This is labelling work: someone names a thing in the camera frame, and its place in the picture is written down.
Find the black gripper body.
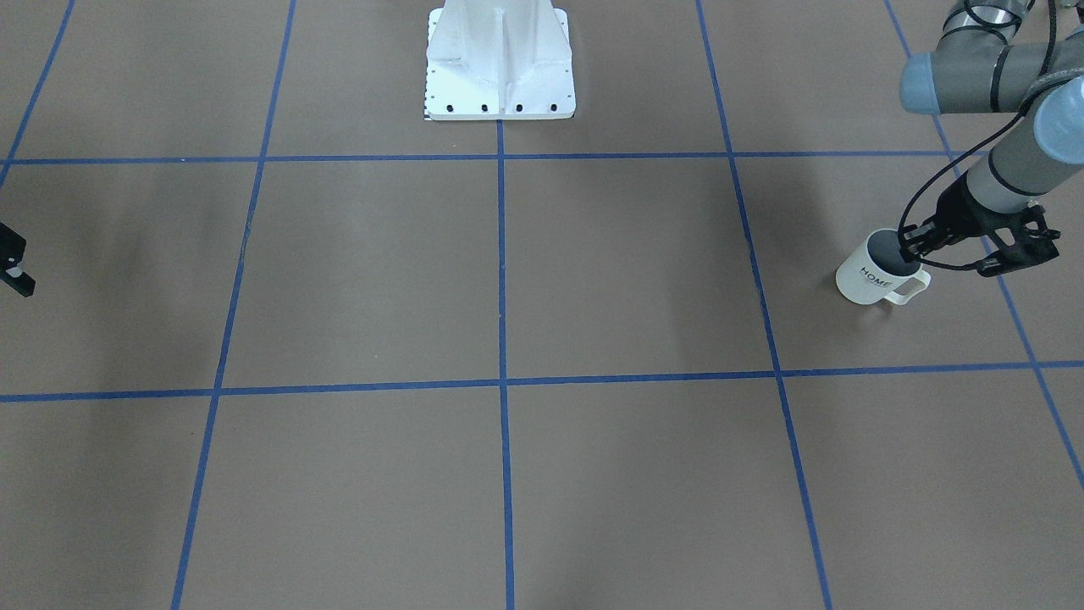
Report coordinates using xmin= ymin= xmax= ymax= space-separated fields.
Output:
xmin=932 ymin=176 xmax=995 ymax=246

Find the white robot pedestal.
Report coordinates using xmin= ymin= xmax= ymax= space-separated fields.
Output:
xmin=423 ymin=1 xmax=577 ymax=121

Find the white cup with handle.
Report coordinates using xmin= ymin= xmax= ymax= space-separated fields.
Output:
xmin=835 ymin=228 xmax=932 ymax=306

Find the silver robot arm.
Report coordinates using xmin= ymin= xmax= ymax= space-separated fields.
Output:
xmin=898 ymin=1 xmax=1081 ymax=277

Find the black camera cable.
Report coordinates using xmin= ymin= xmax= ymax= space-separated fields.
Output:
xmin=896 ymin=0 xmax=1059 ymax=272

